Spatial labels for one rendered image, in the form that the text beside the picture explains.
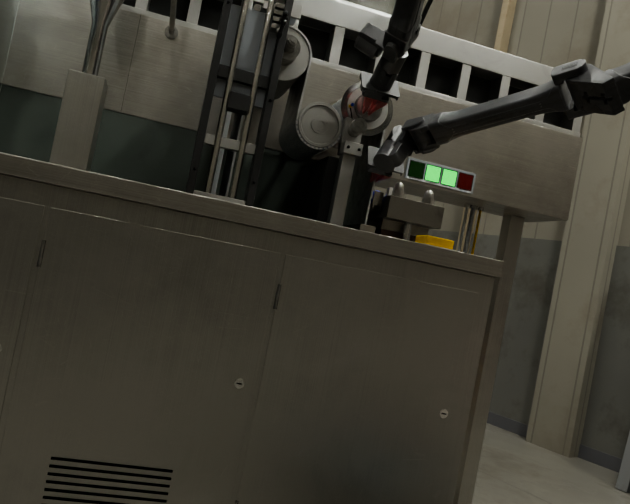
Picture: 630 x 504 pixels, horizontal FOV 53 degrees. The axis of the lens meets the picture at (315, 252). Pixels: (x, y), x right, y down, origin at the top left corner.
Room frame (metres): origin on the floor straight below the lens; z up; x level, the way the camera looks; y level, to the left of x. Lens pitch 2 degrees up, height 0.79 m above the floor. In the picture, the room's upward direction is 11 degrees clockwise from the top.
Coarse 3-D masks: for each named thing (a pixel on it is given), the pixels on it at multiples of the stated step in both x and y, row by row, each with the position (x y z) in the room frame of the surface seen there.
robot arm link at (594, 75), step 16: (624, 64) 1.23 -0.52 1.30; (576, 80) 1.26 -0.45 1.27; (592, 80) 1.23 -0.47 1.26; (608, 80) 1.20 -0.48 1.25; (624, 80) 1.20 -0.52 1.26; (576, 96) 1.30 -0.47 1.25; (592, 96) 1.26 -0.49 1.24; (608, 96) 1.21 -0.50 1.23; (624, 96) 1.22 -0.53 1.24; (592, 112) 1.28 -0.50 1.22; (608, 112) 1.24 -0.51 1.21
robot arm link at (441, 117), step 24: (552, 72) 1.30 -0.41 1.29; (576, 72) 1.27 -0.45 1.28; (504, 96) 1.41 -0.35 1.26; (528, 96) 1.35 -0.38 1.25; (552, 96) 1.31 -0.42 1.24; (432, 120) 1.50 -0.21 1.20; (456, 120) 1.46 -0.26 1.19; (480, 120) 1.42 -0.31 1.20; (504, 120) 1.40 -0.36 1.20; (432, 144) 1.53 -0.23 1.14
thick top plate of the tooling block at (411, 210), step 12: (384, 204) 1.73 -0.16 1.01; (396, 204) 1.70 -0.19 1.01; (408, 204) 1.71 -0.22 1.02; (420, 204) 1.72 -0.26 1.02; (372, 216) 1.81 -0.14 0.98; (384, 216) 1.71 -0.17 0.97; (396, 216) 1.70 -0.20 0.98; (408, 216) 1.71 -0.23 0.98; (420, 216) 1.72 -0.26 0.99; (432, 216) 1.73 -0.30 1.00; (432, 228) 1.76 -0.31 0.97
